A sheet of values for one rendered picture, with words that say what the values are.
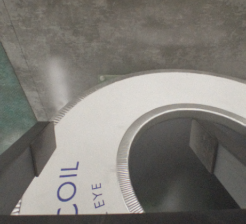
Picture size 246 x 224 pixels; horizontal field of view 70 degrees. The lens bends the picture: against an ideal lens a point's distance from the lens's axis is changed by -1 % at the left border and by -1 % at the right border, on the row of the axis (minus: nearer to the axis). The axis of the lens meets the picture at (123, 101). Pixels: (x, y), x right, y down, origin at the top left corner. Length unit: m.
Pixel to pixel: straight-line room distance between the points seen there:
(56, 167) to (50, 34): 0.90
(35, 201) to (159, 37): 1.01
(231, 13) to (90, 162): 1.05
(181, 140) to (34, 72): 1.12
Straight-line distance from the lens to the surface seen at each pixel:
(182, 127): 0.87
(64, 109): 0.80
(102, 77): 1.29
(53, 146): 0.17
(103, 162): 0.60
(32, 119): 1.87
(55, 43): 1.31
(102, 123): 0.70
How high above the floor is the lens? 1.10
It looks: 51 degrees down
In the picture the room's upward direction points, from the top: 172 degrees counter-clockwise
